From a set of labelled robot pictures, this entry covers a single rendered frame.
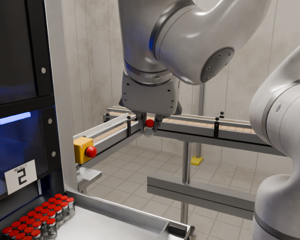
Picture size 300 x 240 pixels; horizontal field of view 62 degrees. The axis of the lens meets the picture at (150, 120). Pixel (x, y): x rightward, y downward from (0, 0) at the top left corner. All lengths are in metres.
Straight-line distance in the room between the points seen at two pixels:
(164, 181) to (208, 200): 0.28
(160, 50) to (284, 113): 0.21
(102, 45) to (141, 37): 3.36
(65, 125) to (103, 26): 2.93
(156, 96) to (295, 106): 0.20
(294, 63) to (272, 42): 2.42
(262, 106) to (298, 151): 0.11
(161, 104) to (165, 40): 0.18
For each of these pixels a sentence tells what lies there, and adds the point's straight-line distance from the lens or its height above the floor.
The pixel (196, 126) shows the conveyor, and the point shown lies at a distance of 1.37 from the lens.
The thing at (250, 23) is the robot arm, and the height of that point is 1.36.
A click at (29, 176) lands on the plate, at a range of 0.75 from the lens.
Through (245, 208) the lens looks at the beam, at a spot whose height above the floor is 0.50.
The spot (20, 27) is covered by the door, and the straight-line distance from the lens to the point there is 0.71.
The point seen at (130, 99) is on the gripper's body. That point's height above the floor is 1.25.
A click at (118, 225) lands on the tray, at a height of 0.88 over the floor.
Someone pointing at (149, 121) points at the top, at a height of 1.18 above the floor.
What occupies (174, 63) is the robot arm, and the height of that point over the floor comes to 1.32.
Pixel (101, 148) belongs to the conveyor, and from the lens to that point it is 1.15.
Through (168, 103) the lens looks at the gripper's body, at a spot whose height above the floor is 1.25.
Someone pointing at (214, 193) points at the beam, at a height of 0.54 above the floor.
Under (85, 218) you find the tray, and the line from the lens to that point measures 0.76.
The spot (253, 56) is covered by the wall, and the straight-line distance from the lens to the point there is 2.89.
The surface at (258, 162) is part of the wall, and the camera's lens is 3.13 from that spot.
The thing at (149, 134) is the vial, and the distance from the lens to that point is 0.55.
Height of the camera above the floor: 1.33
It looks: 16 degrees down
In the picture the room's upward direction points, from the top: straight up
